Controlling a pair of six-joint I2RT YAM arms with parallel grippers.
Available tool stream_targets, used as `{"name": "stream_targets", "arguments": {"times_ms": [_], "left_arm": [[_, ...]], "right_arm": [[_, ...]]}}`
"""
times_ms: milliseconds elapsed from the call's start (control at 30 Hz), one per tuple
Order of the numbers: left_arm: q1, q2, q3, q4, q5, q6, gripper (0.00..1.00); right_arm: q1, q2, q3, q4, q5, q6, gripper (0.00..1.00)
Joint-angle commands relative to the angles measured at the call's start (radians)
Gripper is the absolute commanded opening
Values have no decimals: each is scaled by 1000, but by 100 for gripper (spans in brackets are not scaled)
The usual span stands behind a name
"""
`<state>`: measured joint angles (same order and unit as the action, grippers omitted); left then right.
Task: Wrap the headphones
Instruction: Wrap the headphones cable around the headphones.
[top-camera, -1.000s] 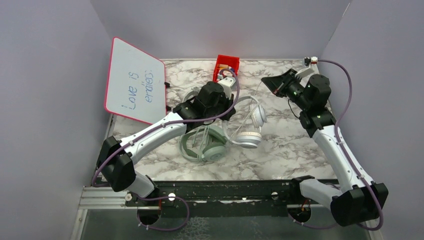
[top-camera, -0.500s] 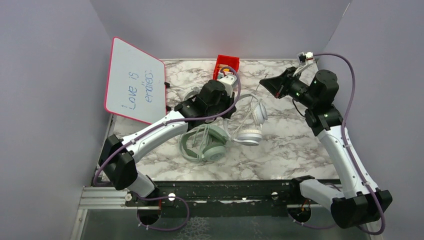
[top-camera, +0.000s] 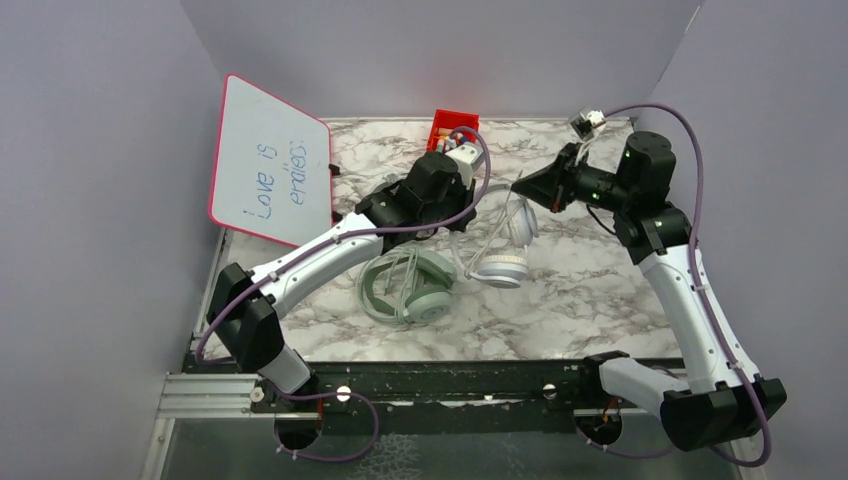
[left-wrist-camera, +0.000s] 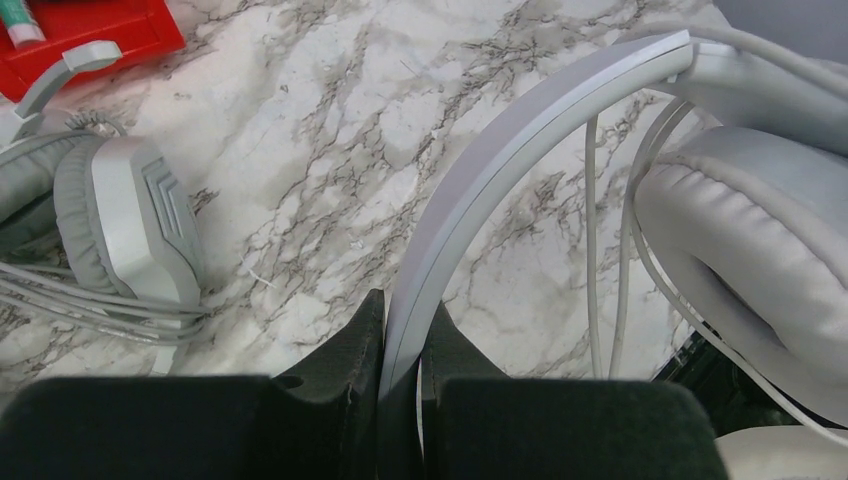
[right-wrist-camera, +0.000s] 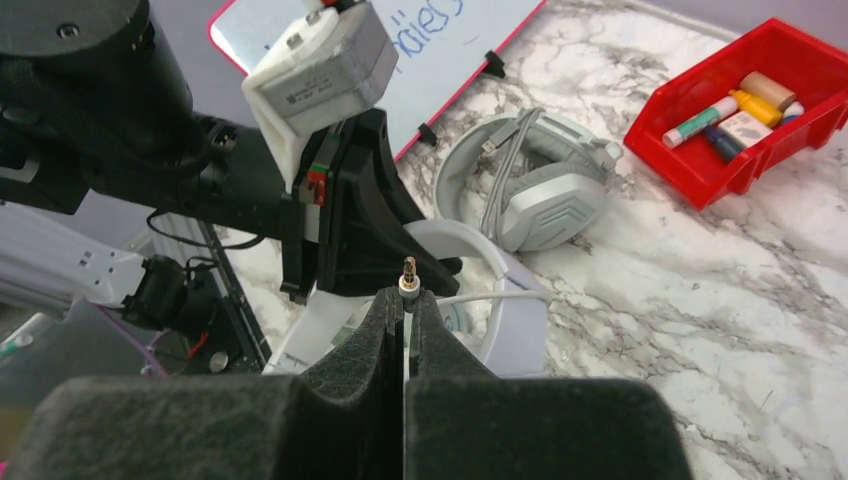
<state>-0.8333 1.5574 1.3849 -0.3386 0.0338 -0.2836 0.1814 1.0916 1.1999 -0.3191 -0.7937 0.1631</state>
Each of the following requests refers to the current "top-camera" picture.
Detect white headphones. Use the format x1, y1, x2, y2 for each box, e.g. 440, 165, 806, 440
449, 183, 539, 289

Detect pink framed whiteboard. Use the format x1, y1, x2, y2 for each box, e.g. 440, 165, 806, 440
208, 74, 333, 247

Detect grey white gaming headset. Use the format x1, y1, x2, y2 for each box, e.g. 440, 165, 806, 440
373, 173, 406, 196

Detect green headphones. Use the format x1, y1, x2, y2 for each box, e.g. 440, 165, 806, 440
355, 247, 457, 325

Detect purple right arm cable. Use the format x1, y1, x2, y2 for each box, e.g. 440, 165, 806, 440
574, 103, 773, 468

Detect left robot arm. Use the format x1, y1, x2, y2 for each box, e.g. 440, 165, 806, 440
195, 148, 491, 411

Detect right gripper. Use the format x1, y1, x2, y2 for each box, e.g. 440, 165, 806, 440
513, 142, 635, 214

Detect red plastic bin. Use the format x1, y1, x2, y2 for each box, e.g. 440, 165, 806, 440
426, 109, 480, 151

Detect green headphone cable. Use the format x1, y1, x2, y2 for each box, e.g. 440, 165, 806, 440
380, 248, 432, 327

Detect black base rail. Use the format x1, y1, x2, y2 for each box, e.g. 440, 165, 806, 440
159, 360, 635, 437

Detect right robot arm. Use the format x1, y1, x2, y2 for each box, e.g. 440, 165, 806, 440
511, 131, 787, 451

